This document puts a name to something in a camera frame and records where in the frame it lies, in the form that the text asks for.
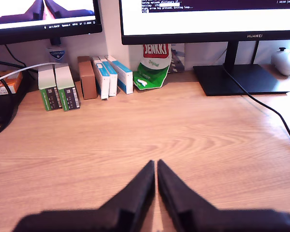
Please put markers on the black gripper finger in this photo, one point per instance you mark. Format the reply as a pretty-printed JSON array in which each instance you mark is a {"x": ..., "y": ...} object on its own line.
[
  {"x": 176, "y": 193},
  {"x": 137, "y": 193}
]

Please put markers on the white blue slim box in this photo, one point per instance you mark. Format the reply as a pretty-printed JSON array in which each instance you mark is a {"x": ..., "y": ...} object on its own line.
[
  {"x": 111, "y": 75},
  {"x": 102, "y": 77},
  {"x": 123, "y": 75}
]

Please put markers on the green Jenkki gum bag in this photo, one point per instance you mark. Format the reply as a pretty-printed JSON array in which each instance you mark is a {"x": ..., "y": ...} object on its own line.
[{"x": 152, "y": 70}]

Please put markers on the brown cardboard box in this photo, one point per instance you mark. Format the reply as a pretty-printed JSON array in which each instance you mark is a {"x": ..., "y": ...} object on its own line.
[{"x": 87, "y": 77}]

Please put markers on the green white barcode box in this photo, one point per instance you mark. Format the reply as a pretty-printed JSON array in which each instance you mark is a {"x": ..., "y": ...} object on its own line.
[
  {"x": 47, "y": 82},
  {"x": 66, "y": 84}
]

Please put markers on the grey picture card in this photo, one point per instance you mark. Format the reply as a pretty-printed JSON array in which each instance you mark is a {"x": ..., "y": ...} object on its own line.
[{"x": 178, "y": 58}]

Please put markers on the black device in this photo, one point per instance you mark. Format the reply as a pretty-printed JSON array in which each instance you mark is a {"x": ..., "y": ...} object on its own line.
[{"x": 0, "y": 111}]

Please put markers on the orange white box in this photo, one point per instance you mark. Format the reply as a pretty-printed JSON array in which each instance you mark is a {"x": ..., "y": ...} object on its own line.
[{"x": 7, "y": 83}]

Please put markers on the large black Huawei monitor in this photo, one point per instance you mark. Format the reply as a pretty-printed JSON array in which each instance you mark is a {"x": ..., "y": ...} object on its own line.
[{"x": 207, "y": 24}]

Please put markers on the small black computer monitor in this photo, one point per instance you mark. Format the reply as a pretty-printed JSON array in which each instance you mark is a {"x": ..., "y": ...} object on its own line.
[{"x": 70, "y": 32}]

